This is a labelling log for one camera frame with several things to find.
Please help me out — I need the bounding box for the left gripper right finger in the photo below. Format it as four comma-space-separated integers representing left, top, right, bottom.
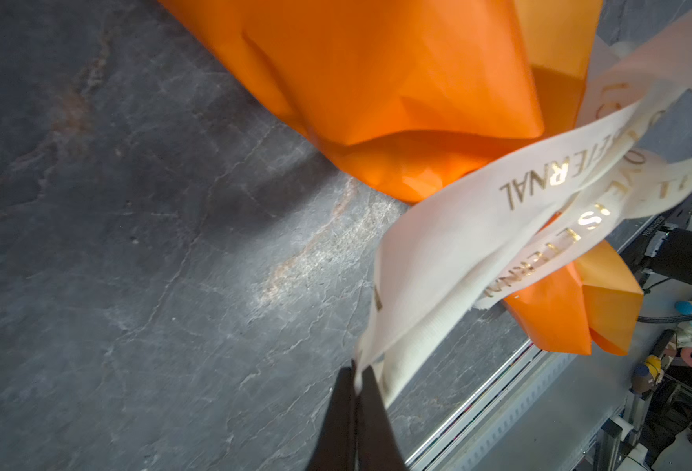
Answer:
356, 367, 408, 471

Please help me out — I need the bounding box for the orange wrapping paper sheet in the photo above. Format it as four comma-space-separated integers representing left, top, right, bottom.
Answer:
165, 1, 642, 355

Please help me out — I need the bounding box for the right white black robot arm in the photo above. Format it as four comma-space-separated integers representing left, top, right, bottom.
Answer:
621, 192, 692, 286

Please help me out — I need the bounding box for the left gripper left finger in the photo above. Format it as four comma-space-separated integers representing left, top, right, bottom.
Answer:
306, 366, 357, 471

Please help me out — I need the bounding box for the cream printed ribbon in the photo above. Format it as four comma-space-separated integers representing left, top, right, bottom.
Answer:
354, 10, 692, 402

